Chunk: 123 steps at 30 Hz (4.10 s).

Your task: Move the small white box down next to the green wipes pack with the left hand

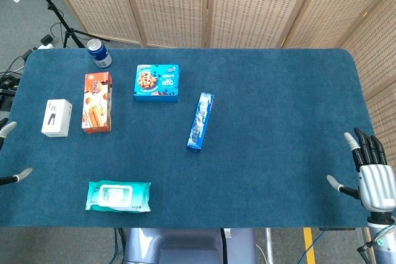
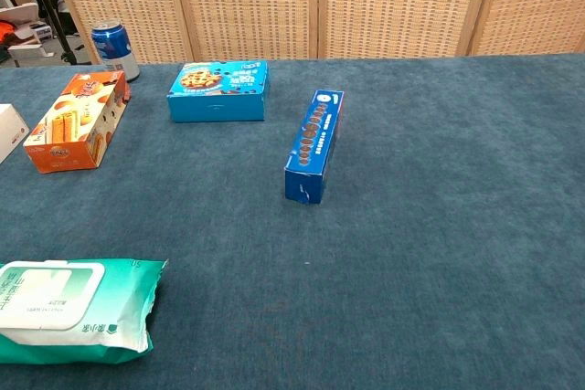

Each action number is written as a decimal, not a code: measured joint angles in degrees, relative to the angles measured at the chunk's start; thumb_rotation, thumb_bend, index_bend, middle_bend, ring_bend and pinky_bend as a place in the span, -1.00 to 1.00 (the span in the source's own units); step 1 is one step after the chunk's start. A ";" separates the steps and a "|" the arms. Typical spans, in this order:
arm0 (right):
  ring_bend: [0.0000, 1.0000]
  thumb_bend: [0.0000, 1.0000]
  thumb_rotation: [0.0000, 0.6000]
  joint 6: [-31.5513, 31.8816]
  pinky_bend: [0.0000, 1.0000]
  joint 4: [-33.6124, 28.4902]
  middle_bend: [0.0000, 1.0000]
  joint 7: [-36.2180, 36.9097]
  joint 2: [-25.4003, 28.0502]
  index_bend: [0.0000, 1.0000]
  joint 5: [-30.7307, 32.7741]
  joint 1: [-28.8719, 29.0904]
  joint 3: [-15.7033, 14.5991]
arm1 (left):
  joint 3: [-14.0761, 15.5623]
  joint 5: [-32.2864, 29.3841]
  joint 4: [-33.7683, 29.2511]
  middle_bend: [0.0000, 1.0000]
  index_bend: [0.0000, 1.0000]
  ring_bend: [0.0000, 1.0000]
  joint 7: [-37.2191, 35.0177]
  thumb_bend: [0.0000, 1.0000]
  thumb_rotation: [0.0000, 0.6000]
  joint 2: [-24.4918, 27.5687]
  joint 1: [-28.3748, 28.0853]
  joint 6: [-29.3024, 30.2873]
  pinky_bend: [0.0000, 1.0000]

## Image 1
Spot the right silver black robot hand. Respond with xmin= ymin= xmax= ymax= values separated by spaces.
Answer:
xmin=326 ymin=127 xmax=396 ymax=214

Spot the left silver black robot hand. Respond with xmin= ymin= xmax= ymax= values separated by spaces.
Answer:
xmin=0 ymin=118 xmax=33 ymax=186

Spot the small white box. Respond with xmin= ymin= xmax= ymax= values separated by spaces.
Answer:
xmin=41 ymin=98 xmax=74 ymax=138

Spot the orange biscuit box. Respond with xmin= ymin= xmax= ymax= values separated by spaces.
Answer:
xmin=81 ymin=71 xmax=113 ymax=134

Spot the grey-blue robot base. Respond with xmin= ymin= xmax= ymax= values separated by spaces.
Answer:
xmin=123 ymin=228 xmax=258 ymax=264

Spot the blue chocolate chip cookie box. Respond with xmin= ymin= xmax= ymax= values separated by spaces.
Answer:
xmin=133 ymin=64 xmax=180 ymax=103

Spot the long blue cookie pack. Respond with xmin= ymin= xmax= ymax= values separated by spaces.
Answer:
xmin=186 ymin=92 xmax=215 ymax=154

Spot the black floor device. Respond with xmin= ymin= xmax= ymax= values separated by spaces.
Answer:
xmin=0 ymin=89 xmax=16 ymax=112

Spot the black tripod stand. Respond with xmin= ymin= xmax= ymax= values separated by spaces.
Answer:
xmin=24 ymin=0 xmax=111 ymax=49

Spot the blue soda can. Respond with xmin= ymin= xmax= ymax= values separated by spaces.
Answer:
xmin=86 ymin=38 xmax=113 ymax=69

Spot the blue felt table mat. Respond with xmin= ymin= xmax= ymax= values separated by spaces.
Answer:
xmin=0 ymin=48 xmax=377 ymax=229

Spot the metal table leg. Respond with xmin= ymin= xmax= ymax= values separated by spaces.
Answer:
xmin=265 ymin=228 xmax=275 ymax=264

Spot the teal wet wipes pack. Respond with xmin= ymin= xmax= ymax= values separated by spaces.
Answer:
xmin=85 ymin=180 xmax=152 ymax=214

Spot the woven wooden folding screen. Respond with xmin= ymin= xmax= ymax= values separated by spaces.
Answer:
xmin=43 ymin=0 xmax=396 ymax=166

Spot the black floor cable bundle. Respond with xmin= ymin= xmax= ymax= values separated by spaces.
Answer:
xmin=0 ymin=55 xmax=28 ymax=95

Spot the blue cable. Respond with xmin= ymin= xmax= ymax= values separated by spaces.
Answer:
xmin=113 ymin=228 xmax=124 ymax=264
xmin=298 ymin=228 xmax=325 ymax=264

